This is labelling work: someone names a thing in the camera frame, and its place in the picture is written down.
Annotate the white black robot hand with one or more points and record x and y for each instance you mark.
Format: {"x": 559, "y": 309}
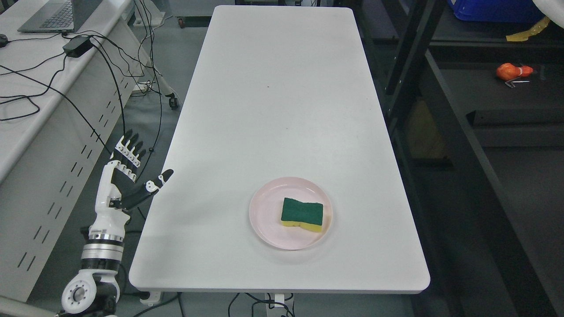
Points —
{"x": 118, "y": 191}

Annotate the green yellow sponge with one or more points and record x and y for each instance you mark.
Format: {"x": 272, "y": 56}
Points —
{"x": 307, "y": 216}

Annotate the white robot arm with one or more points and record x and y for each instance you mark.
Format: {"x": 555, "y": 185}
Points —
{"x": 94, "y": 291}

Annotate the black metal shelf rack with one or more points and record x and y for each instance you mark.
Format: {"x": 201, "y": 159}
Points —
{"x": 481, "y": 158}

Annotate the white side desk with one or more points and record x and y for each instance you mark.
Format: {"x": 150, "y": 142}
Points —
{"x": 55, "y": 113}

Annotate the white power strip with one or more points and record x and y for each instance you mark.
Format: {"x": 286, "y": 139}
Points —
{"x": 142, "y": 87}

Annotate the pink plate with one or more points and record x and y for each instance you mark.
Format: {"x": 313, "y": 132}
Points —
{"x": 266, "y": 208}

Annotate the black power adapter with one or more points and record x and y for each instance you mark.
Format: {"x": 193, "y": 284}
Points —
{"x": 77, "y": 46}

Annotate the white table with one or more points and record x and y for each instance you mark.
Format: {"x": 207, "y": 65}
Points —
{"x": 280, "y": 92}

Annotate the grey laptop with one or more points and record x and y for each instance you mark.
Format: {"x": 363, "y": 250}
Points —
{"x": 60, "y": 16}

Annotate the black computer mouse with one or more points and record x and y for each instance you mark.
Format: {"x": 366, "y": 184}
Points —
{"x": 3, "y": 41}

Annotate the orange red plastic toy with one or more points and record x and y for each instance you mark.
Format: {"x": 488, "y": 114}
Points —
{"x": 508, "y": 71}

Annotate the blue plastic bin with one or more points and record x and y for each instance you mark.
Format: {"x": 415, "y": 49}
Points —
{"x": 510, "y": 11}

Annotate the yellow tape strip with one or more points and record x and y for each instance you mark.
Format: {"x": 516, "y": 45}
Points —
{"x": 532, "y": 31}

